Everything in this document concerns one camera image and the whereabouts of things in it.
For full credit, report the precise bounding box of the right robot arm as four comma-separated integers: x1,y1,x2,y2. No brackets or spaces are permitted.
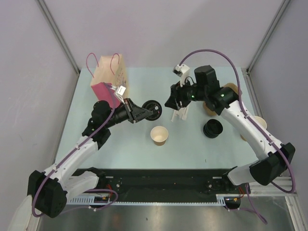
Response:
165,64,295,193

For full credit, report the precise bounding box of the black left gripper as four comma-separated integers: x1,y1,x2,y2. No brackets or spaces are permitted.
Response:
104,98,152,128

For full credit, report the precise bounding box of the black cup lid stack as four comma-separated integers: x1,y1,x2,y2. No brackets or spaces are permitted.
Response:
203,119,223,139

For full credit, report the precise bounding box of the brown pulp cup carrier stack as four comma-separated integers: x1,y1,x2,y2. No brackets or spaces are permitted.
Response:
203,83,239,116

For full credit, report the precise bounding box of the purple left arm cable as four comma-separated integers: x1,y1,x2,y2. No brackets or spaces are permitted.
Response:
31,83,121,218

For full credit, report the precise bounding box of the pink paper gift bag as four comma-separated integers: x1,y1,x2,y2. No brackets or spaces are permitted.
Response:
90,53,129,108

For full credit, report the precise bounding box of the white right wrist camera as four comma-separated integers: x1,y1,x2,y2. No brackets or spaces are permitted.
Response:
173,64,190,87

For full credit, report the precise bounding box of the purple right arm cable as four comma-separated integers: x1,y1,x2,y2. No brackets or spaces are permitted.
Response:
179,49,297,224

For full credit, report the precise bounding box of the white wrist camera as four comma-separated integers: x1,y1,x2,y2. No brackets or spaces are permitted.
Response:
111,85,126,103
173,64,190,87

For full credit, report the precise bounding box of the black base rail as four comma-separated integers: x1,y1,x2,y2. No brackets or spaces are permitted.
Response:
90,167,245,203

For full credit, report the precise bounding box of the brown paper cup stack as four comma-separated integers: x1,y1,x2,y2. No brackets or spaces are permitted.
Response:
242,115,267,131

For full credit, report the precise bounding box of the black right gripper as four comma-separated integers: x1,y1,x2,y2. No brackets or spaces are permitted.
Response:
165,77,207,110

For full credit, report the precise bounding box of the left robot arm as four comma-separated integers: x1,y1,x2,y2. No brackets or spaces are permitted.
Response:
27,98,162,218

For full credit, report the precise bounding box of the aluminium frame post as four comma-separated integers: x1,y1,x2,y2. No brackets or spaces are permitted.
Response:
36,0,81,74
246,0,292,74

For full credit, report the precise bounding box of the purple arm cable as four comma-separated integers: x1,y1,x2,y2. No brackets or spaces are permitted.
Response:
179,49,297,224
31,83,121,218

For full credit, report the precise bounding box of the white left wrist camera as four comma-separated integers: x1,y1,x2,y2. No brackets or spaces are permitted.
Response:
111,85,126,103

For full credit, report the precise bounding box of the left aluminium frame post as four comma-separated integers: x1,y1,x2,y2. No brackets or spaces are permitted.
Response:
36,0,81,74

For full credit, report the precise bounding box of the right aluminium frame post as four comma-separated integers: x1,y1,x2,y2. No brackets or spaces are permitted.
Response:
246,0,292,74

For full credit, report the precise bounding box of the white wrapped straws bundle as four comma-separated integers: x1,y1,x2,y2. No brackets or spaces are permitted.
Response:
171,106,189,122

